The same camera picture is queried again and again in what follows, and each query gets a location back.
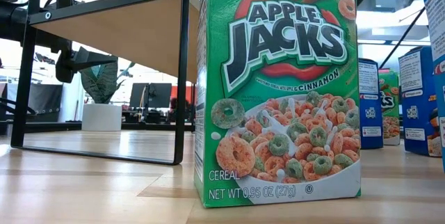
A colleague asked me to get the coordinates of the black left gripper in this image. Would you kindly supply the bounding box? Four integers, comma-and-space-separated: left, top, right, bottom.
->
55, 39, 118, 84

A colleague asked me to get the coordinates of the green Apple Jacks cereal box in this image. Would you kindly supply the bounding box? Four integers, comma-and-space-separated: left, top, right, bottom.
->
378, 68, 401, 147
193, 0, 362, 209

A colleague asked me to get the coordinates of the blue Frosted Flakes cereal box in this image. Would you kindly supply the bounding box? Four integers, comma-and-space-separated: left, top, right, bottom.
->
398, 45, 443, 158
357, 58, 384, 150

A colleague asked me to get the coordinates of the light-blue Rice Krispies cereal box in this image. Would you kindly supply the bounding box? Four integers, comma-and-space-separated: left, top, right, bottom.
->
423, 0, 445, 175

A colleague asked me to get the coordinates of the black-framed wooden shelf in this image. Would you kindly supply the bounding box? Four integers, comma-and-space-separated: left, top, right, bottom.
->
10, 0, 202, 166

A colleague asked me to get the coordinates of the green snake plant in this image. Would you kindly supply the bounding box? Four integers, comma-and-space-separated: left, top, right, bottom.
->
80, 60, 136, 105

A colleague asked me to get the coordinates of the white planter pot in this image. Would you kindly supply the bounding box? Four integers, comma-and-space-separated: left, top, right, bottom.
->
81, 103, 123, 132

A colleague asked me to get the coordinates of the black draped desk panel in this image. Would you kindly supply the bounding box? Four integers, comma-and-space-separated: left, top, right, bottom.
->
6, 83, 64, 123

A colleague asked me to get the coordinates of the dark computer monitor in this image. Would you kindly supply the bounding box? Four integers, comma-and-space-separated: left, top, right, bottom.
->
129, 82, 173, 109

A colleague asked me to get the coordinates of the red-orange office partition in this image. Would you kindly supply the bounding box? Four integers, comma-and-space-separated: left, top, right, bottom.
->
169, 85, 196, 96

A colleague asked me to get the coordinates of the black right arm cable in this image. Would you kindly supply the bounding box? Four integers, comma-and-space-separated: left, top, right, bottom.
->
378, 6, 427, 70

